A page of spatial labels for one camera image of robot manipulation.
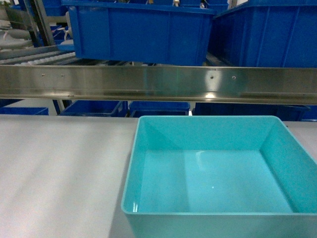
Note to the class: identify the teal plastic bin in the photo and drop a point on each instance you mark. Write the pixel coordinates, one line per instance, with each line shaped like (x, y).
(219, 177)

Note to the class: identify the blue bin lower centre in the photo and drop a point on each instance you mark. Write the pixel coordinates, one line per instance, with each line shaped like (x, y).
(151, 108)

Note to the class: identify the blue bin lower left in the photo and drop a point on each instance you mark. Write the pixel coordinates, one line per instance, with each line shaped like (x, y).
(90, 108)

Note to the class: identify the large blue bin centre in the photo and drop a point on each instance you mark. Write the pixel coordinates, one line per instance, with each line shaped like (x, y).
(146, 33)

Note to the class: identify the large blue bin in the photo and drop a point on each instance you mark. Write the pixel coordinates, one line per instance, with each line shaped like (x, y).
(146, 33)
(267, 33)

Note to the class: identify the roller conveyor track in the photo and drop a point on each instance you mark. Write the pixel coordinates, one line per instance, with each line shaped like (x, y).
(35, 56)

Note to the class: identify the large blue bin right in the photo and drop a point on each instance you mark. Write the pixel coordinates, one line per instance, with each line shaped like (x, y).
(267, 33)

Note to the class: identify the blue bin lower right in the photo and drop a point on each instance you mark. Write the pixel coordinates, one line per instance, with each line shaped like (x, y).
(284, 112)

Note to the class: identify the stainless steel shelf rail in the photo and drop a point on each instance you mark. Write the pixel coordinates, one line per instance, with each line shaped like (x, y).
(255, 85)

